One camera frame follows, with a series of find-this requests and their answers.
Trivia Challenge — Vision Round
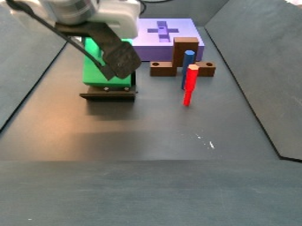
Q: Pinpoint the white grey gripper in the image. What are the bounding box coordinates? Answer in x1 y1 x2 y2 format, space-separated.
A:
11 0 142 40

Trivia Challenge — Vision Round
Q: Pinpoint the green U-shaped block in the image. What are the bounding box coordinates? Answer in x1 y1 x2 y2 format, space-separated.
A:
83 38 131 87

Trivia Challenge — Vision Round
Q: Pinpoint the purple board with cross slot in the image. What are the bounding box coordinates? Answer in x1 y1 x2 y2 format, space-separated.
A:
133 19 205 62

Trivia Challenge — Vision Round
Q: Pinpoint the brown T-shaped block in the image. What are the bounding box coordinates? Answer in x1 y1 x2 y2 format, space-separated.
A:
150 37 217 77

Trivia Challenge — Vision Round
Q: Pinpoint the blue hexagonal peg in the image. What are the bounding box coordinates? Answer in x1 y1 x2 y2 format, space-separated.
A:
182 50 197 87

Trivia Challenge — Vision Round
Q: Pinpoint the red hexagonal peg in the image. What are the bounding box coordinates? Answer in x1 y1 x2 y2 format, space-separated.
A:
184 64 200 106

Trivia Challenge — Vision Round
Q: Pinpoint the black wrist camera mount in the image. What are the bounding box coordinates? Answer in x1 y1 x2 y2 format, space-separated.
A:
55 22 142 80

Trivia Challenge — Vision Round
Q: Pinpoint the black angle bracket fixture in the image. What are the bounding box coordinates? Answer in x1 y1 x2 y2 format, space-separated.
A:
79 73 137 101

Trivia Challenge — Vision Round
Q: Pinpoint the black cable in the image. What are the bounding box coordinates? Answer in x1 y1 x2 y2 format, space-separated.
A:
5 0 117 81

